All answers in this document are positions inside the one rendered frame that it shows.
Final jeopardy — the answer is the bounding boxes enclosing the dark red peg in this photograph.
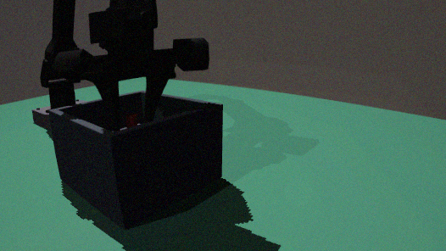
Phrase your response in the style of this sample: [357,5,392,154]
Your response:
[125,114,137,128]

